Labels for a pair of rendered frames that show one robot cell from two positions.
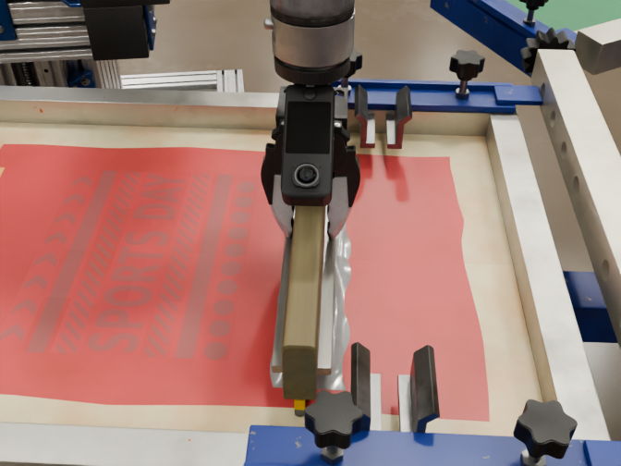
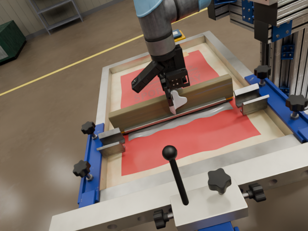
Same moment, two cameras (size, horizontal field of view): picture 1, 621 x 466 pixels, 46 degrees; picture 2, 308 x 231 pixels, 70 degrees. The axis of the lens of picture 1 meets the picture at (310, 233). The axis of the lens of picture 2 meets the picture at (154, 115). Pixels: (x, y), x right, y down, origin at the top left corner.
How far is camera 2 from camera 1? 81 cm
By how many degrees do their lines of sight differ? 68
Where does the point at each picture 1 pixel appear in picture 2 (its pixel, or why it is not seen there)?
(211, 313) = not seen: hidden behind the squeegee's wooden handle
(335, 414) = (85, 126)
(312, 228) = (151, 101)
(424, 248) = (193, 142)
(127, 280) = (156, 90)
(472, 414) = (123, 171)
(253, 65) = not seen: outside the picture
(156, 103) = (224, 56)
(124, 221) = not seen: hidden behind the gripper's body
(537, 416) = (81, 163)
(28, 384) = (124, 93)
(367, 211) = (206, 121)
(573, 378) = (124, 189)
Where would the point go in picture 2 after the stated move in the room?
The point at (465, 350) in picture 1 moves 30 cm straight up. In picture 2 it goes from (147, 164) to (102, 79)
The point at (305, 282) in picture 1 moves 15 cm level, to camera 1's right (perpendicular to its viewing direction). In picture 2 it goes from (129, 107) to (134, 140)
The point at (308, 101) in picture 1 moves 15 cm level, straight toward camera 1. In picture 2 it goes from (152, 63) to (103, 81)
